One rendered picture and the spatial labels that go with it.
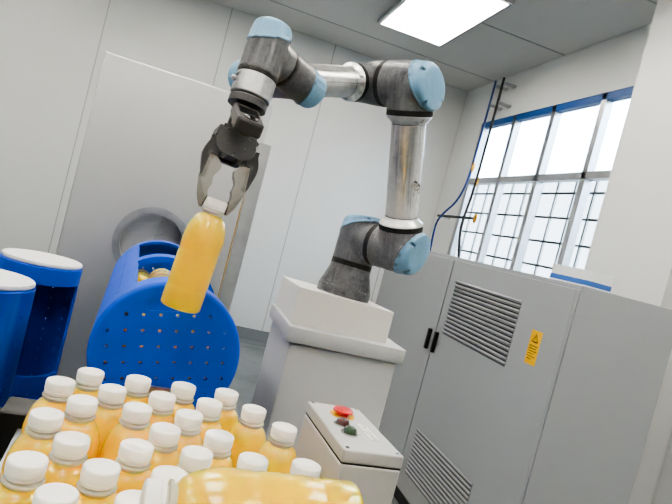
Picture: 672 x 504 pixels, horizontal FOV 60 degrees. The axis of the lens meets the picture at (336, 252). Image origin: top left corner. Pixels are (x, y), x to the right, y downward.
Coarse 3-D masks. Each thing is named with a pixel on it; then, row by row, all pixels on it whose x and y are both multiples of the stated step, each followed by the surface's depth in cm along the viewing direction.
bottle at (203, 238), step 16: (208, 208) 99; (192, 224) 98; (208, 224) 97; (224, 224) 100; (192, 240) 97; (208, 240) 97; (176, 256) 98; (192, 256) 97; (208, 256) 98; (176, 272) 97; (192, 272) 97; (208, 272) 99; (176, 288) 97; (192, 288) 97; (176, 304) 97; (192, 304) 98
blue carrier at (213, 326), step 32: (128, 256) 166; (160, 256) 147; (128, 288) 111; (160, 288) 109; (96, 320) 108; (128, 320) 108; (160, 320) 110; (192, 320) 112; (224, 320) 113; (96, 352) 107; (128, 352) 108; (160, 352) 110; (192, 352) 112; (224, 352) 114; (160, 384) 111; (224, 384) 115
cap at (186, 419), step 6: (180, 414) 81; (186, 414) 82; (192, 414) 82; (198, 414) 83; (174, 420) 82; (180, 420) 81; (186, 420) 80; (192, 420) 81; (198, 420) 81; (180, 426) 81; (186, 426) 80; (192, 426) 81; (198, 426) 81
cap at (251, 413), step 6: (246, 408) 90; (252, 408) 91; (258, 408) 92; (264, 408) 93; (246, 414) 90; (252, 414) 90; (258, 414) 90; (264, 414) 91; (246, 420) 90; (252, 420) 90; (258, 420) 90
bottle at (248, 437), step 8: (240, 416) 92; (240, 424) 91; (248, 424) 90; (256, 424) 90; (232, 432) 90; (240, 432) 90; (248, 432) 90; (256, 432) 90; (264, 432) 92; (240, 440) 89; (248, 440) 89; (256, 440) 90; (264, 440) 91; (232, 448) 89; (240, 448) 89; (248, 448) 89; (256, 448) 89; (232, 456) 89
